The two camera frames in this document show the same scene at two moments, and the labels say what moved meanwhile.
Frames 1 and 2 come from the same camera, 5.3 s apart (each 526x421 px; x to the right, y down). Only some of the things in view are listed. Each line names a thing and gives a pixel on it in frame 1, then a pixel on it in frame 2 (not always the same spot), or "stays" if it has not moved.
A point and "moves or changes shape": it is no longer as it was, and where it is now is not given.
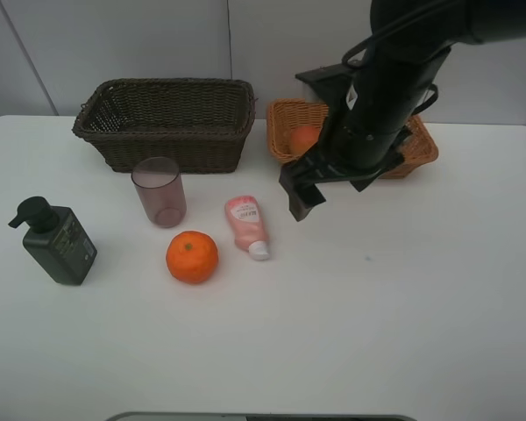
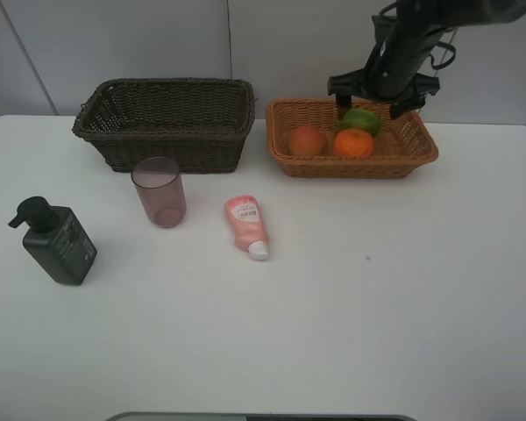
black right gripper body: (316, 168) → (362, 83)
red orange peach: (302, 138) stays
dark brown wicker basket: (201, 124) stays
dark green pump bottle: (55, 239) stays
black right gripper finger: (302, 200) → (344, 103)
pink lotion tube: (245, 216) stays
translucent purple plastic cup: (159, 182) stays
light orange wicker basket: (287, 114) stays
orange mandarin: (192, 256) moves or changes shape
